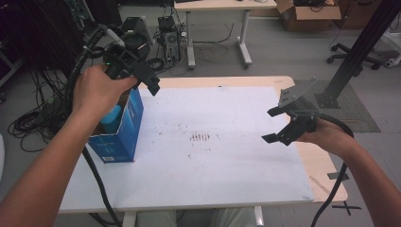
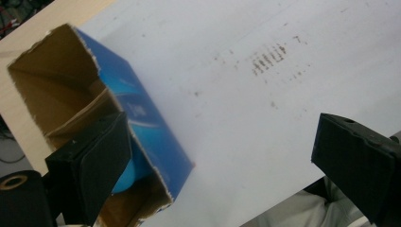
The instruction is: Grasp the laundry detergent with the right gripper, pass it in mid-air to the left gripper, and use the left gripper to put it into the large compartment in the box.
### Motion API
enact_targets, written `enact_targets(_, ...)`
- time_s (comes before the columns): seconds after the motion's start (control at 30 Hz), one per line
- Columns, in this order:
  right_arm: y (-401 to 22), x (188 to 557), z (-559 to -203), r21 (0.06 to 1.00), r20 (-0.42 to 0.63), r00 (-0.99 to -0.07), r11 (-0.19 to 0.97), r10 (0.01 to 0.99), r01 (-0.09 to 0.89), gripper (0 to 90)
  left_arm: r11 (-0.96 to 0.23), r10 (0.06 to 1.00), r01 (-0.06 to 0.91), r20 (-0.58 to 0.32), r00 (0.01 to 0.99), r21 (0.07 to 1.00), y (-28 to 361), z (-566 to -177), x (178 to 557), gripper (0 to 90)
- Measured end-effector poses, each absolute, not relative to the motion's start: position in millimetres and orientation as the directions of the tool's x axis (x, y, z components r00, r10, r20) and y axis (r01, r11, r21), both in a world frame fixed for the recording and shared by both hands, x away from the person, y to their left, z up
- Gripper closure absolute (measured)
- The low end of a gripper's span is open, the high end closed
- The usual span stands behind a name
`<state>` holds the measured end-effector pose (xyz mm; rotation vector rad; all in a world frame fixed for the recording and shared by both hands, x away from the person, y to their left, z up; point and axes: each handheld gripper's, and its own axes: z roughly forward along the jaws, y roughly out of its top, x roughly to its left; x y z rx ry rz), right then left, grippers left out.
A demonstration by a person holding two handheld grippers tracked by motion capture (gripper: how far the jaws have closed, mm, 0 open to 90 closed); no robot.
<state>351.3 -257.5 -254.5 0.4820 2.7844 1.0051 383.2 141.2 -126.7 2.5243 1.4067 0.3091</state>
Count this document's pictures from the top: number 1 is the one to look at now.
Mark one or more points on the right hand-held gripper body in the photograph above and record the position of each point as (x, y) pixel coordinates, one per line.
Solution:
(301, 121)

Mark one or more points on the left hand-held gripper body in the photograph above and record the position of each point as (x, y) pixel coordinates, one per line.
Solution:
(132, 47)

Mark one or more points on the blue bottle with white cap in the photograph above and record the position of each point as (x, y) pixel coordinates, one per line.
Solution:
(111, 119)

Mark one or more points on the blue cardboard box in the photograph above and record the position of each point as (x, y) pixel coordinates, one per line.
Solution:
(124, 138)

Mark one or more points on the person's right hand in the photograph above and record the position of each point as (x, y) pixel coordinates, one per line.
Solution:
(331, 137)

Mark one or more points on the person's left hand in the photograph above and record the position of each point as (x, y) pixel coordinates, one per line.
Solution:
(97, 91)

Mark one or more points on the open computer tower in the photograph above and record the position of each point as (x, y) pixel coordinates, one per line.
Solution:
(170, 41)

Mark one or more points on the grey floor mat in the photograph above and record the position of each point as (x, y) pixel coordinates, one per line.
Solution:
(356, 116)

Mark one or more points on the white table mat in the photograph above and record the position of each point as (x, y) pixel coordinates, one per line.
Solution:
(220, 164)

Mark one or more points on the white table leg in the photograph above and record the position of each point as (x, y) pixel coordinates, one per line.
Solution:
(129, 219)
(259, 217)

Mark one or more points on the black office chair base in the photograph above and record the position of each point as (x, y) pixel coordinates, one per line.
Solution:
(350, 56)

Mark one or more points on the black metal stand beam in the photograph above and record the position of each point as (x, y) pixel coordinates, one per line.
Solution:
(359, 50)

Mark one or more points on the black curtain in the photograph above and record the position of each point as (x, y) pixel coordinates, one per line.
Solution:
(38, 34)

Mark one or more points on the white desk with wooden top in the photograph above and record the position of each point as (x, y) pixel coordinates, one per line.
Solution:
(220, 4)

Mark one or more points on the open brown cardboard box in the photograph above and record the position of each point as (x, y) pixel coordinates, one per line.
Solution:
(310, 17)

